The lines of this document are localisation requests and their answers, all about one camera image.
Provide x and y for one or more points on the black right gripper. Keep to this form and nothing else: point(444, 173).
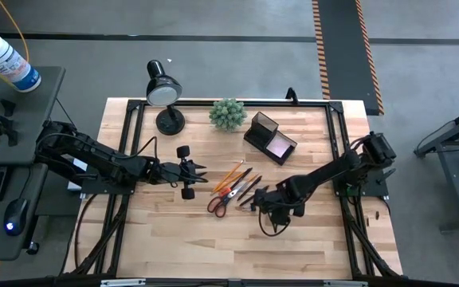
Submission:
point(281, 198)

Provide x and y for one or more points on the grey metal stand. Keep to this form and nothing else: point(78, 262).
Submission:
point(454, 187)

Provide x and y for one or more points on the small black bracket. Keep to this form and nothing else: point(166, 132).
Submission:
point(8, 107)

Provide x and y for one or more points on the black desk lamp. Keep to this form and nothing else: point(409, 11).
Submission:
point(163, 93)

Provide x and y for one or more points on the white wipes canister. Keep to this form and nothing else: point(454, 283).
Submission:
point(6, 60)

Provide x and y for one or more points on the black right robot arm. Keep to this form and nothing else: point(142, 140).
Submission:
point(325, 171)

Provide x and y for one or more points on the black side desk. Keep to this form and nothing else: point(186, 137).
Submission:
point(30, 103)

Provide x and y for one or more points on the white box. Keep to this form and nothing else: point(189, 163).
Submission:
point(79, 165)

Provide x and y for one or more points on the black orange-striped floor mat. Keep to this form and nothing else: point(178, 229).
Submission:
point(343, 48)

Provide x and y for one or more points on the pink sticky note pad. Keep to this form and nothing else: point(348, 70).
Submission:
point(279, 148)

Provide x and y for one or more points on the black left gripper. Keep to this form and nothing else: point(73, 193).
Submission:
point(169, 172)

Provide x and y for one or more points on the green artificial potted plant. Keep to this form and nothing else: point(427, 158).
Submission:
point(228, 115)

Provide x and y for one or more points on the black aluminium table frame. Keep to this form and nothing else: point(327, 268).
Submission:
point(317, 104)

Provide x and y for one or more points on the black caster wheel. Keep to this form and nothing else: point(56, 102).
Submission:
point(33, 248)

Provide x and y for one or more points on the black computer mouse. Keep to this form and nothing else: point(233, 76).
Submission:
point(16, 215)

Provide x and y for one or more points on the silver metal bracket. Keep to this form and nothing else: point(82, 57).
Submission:
point(345, 284)
point(122, 283)

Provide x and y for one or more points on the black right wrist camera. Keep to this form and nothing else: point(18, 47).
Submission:
point(279, 218)

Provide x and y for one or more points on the black mesh desk organizer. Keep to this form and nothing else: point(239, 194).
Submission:
point(259, 129)

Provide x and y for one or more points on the black frame bracket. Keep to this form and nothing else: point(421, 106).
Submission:
point(292, 95)

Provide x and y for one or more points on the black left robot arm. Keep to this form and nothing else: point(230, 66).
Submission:
point(102, 157)

